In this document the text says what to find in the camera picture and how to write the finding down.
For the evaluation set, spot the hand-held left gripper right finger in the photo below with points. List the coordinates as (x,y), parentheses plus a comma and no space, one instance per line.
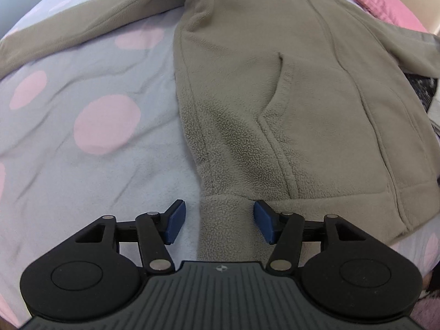
(264,221)

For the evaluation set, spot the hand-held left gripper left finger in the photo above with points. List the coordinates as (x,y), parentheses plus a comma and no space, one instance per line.
(175,220)

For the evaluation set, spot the beige fleece jacket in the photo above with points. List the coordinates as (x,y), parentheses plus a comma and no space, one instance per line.
(275,92)

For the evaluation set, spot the grey pink-dotted bedspread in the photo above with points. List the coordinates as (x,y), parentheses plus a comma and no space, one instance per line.
(68,178)

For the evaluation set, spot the white garment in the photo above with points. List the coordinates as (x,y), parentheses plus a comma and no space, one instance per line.
(436,120)

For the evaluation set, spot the pink pillow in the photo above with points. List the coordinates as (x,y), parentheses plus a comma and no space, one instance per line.
(388,7)

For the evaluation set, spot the beige padded headboard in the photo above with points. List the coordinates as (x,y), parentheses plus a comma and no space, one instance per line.
(422,3)

